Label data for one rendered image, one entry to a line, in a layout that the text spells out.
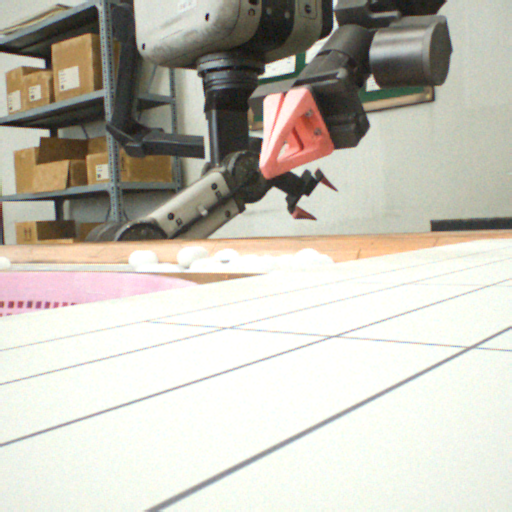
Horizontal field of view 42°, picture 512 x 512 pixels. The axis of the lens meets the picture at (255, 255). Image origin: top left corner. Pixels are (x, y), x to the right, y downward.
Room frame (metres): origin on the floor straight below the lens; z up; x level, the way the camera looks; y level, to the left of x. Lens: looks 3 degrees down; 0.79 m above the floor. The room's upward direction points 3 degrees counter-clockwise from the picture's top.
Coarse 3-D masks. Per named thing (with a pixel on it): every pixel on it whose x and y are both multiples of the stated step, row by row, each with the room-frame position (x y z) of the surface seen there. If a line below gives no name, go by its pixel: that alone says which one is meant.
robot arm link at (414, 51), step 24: (360, 0) 0.67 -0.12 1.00; (360, 24) 0.68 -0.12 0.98; (384, 24) 0.67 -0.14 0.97; (408, 24) 0.65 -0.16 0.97; (432, 24) 0.61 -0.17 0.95; (384, 48) 0.62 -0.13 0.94; (408, 48) 0.61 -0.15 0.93; (432, 48) 0.60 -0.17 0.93; (384, 72) 0.63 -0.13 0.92; (408, 72) 0.62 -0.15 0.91; (432, 72) 0.61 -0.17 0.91
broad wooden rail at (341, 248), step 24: (168, 240) 0.85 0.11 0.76; (192, 240) 0.79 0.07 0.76; (216, 240) 0.73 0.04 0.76; (240, 240) 0.70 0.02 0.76; (264, 240) 0.68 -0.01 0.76; (288, 240) 0.66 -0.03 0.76; (312, 240) 0.64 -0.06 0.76; (336, 240) 0.62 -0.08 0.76; (360, 240) 0.60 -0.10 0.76; (384, 240) 0.58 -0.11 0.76; (408, 240) 0.57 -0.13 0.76; (432, 240) 0.55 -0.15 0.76; (456, 240) 0.54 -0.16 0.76
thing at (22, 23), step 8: (48, 8) 3.43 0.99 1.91; (56, 8) 3.41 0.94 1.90; (64, 8) 3.43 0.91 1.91; (32, 16) 3.52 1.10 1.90; (40, 16) 3.50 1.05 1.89; (48, 16) 3.42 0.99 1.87; (8, 24) 3.69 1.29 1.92; (16, 24) 3.63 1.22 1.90; (24, 24) 3.60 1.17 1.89; (0, 32) 3.76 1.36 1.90; (8, 32) 3.69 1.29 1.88
